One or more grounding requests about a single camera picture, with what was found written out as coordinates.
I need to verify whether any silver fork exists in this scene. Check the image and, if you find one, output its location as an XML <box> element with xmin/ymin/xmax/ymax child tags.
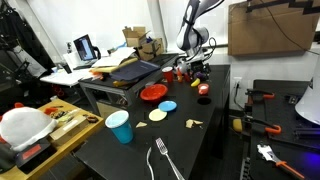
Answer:
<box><xmin>155</xmin><ymin>137</ymin><xmax>186</xmax><ymax>180</ymax></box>

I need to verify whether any silver spoon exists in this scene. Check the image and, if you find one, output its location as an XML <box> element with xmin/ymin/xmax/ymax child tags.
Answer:
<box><xmin>146</xmin><ymin>146</ymin><xmax>156</xmax><ymax>180</ymax></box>

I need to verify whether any red plastic cup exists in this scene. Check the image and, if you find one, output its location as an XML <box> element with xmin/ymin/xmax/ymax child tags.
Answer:
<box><xmin>162</xmin><ymin>66</ymin><xmax>175</xmax><ymax>84</ymax></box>

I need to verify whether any open laptop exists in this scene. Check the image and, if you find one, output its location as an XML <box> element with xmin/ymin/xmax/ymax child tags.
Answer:
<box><xmin>72</xmin><ymin>33</ymin><xmax>102</xmax><ymax>64</ymax></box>

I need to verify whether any yellow sponge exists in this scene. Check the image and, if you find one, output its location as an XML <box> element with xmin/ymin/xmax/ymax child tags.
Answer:
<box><xmin>232</xmin><ymin>118</ymin><xmax>244</xmax><ymax>133</ymax></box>

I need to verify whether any orange handled clamp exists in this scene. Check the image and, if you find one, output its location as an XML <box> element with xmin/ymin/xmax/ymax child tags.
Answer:
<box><xmin>244</xmin><ymin>114</ymin><xmax>283</xmax><ymax>136</ymax></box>
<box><xmin>245</xmin><ymin>88</ymin><xmax>276</xmax><ymax>102</ymax></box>
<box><xmin>257</xmin><ymin>143</ymin><xmax>306</xmax><ymax>180</ymax></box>

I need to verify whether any small blue plate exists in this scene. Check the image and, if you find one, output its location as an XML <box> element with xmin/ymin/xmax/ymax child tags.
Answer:
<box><xmin>157</xmin><ymin>100</ymin><xmax>178</xmax><ymax>113</ymax></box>

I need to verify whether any black scale red label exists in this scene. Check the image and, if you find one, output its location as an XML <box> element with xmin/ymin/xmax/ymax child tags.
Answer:
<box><xmin>14</xmin><ymin>137</ymin><xmax>58</xmax><ymax>175</ymax></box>

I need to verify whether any small orange cup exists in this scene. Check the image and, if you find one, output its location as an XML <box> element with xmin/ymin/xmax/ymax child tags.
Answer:
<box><xmin>197</xmin><ymin>83</ymin><xmax>210</xmax><ymax>96</ymax></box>

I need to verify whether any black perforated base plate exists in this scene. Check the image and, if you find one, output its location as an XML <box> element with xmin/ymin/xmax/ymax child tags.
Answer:
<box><xmin>248</xmin><ymin>79</ymin><xmax>320</xmax><ymax>180</ymax></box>

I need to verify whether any red plastic bowl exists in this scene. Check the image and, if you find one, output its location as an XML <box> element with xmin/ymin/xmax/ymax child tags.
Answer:
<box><xmin>139</xmin><ymin>83</ymin><xmax>169</xmax><ymax>102</ymax></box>

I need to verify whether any large flat cardboard sheet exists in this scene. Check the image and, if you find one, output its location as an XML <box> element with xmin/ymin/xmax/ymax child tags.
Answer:
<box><xmin>227</xmin><ymin>0</ymin><xmax>320</xmax><ymax>57</ymax></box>

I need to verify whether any taped cardboard box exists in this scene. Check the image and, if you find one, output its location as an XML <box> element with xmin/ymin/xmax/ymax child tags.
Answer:
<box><xmin>137</xmin><ymin>37</ymin><xmax>166</xmax><ymax>62</ymax></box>

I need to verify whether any open cardboard box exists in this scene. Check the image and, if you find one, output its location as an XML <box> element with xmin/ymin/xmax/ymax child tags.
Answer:
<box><xmin>121</xmin><ymin>26</ymin><xmax>152</xmax><ymax>48</ymax></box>

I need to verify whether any blue storage bin lid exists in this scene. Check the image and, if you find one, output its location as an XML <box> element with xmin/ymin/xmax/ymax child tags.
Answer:
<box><xmin>109</xmin><ymin>59</ymin><xmax>162</xmax><ymax>83</ymax></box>

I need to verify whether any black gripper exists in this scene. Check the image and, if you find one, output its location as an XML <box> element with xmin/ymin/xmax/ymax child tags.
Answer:
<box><xmin>181</xmin><ymin>59</ymin><xmax>212</xmax><ymax>77</ymax></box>

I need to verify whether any blue plastic cup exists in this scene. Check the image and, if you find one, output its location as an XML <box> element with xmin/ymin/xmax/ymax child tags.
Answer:
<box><xmin>105</xmin><ymin>110</ymin><xmax>135</xmax><ymax>145</ymax></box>

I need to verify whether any wooden work table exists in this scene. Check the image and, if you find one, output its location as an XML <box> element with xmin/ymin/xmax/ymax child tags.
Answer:
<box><xmin>0</xmin><ymin>98</ymin><xmax>105</xmax><ymax>180</ymax></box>

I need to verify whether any orange toy bottle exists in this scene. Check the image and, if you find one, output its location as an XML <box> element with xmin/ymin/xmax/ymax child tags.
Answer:
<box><xmin>176</xmin><ymin>68</ymin><xmax>184</xmax><ymax>83</ymax></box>

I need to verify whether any white cloth hat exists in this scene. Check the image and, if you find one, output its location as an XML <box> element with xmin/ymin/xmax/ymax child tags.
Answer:
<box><xmin>0</xmin><ymin>106</ymin><xmax>59</xmax><ymax>152</ymax></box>

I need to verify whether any white paper stack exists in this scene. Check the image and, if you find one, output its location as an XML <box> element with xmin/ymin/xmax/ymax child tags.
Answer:
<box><xmin>91</xmin><ymin>46</ymin><xmax>137</xmax><ymax>69</ymax></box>

